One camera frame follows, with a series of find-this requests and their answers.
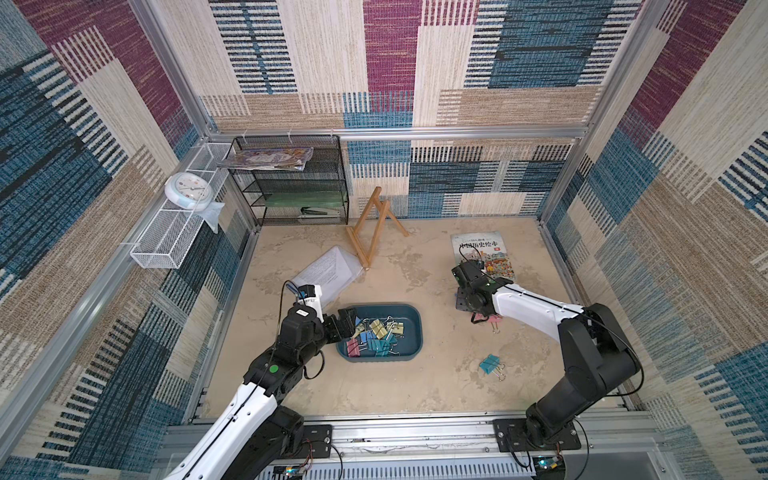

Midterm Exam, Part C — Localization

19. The teal binder clip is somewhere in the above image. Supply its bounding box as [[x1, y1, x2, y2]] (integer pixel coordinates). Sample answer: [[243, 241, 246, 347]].
[[479, 354, 506, 381], [366, 339, 391, 357]]

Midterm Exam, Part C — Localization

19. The teal binder clip front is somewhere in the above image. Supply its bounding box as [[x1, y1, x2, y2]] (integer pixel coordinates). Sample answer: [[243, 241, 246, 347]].
[[479, 354, 506, 381]]

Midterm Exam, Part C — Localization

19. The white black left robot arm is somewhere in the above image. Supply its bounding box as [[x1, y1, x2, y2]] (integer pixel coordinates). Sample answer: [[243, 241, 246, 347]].
[[167, 299, 357, 479]]

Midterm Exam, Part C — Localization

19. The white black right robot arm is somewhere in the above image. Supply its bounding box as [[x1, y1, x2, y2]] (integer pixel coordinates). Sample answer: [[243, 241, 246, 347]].
[[452, 260, 644, 451]]

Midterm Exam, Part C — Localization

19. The blue binder clip lower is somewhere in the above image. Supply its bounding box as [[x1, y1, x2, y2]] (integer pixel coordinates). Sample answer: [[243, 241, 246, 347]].
[[358, 330, 375, 344]]

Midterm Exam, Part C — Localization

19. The teal plastic storage box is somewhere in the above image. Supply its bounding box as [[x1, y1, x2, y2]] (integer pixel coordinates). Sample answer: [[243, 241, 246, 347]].
[[336, 303, 424, 362]]

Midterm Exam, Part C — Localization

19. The Chinese history picture book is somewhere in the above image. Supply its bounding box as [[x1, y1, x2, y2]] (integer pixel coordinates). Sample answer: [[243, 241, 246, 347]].
[[451, 231, 516, 282]]

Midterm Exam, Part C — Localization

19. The wooden easel stand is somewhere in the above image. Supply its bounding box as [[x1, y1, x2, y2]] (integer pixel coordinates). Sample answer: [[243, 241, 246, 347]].
[[345, 186, 410, 271]]

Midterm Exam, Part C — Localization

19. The black stapler on shelf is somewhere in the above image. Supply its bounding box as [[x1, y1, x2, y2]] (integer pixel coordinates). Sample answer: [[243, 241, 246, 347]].
[[300, 206, 341, 217]]

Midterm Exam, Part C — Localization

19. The magazine on shelf top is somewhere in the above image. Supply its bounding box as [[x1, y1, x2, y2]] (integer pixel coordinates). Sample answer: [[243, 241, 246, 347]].
[[218, 147, 314, 171]]

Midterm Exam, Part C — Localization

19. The white round clock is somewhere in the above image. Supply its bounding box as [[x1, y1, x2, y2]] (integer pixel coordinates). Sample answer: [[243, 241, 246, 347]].
[[164, 172, 214, 211]]

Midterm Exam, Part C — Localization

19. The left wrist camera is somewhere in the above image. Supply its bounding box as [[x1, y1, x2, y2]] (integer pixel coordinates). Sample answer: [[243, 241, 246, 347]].
[[294, 284, 323, 321]]

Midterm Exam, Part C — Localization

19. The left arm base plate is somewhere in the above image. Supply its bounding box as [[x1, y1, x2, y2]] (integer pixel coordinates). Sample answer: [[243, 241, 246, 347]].
[[290, 424, 333, 461]]

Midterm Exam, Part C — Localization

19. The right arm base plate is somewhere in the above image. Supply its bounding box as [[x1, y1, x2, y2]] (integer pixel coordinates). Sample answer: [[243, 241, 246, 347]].
[[492, 418, 582, 453]]

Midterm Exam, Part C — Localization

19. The black wire shelf rack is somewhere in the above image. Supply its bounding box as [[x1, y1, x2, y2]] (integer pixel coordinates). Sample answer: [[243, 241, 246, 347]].
[[225, 135, 349, 227]]

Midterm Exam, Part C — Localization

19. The white wire wall basket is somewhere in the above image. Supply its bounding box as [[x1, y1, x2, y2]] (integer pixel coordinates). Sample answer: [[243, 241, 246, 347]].
[[130, 143, 231, 269]]

